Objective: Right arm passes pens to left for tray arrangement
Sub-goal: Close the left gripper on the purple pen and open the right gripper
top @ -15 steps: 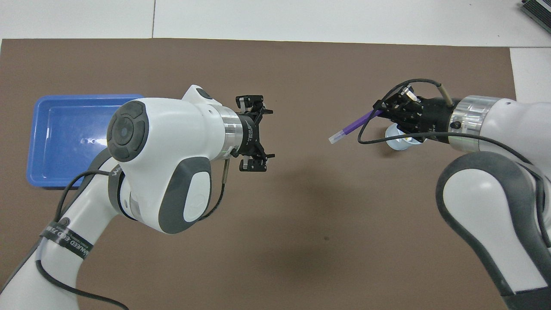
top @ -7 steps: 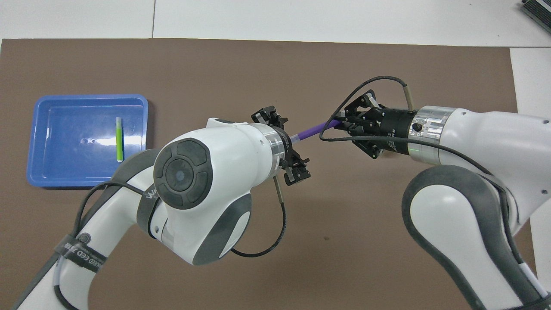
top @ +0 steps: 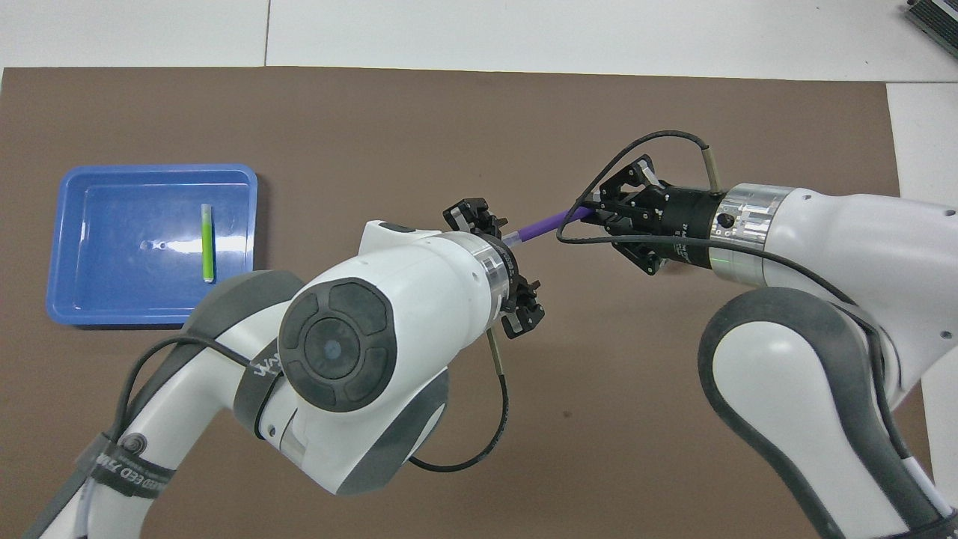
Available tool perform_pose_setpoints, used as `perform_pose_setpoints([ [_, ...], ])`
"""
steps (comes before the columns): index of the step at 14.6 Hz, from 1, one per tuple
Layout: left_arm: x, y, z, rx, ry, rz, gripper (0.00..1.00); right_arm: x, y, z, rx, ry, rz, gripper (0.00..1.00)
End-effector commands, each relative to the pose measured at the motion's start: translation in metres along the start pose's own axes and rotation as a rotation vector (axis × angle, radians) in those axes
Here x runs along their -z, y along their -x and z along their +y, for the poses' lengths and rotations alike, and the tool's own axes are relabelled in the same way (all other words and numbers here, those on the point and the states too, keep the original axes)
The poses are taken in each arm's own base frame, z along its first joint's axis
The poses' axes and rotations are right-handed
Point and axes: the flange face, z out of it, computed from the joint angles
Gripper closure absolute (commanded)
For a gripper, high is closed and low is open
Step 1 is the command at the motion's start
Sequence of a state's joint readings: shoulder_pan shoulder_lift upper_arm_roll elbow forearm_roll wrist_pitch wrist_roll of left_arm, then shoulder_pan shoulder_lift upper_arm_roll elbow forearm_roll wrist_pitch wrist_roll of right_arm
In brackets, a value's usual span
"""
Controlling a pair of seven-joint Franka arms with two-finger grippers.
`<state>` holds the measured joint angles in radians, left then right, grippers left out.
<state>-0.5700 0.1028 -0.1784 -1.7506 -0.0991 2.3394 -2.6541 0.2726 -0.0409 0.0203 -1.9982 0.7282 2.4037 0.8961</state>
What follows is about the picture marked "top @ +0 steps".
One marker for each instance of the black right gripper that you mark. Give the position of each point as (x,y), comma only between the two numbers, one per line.
(685,224)

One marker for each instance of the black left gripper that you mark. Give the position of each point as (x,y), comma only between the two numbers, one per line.
(513,281)

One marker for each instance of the purple pen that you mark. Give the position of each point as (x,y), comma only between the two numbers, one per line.
(546,224)

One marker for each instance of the green pen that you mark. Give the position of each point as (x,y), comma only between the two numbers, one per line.
(208,247)

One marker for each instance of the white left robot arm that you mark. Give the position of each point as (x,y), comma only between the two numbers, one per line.
(419,292)

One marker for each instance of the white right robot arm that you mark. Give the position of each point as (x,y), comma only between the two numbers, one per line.
(823,239)

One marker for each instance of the blue plastic tray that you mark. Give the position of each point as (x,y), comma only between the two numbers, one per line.
(127,247)

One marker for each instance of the brown table mat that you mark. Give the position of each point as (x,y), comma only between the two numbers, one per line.
(449,112)

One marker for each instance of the grey ribbed device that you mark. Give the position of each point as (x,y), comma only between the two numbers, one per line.
(935,19)

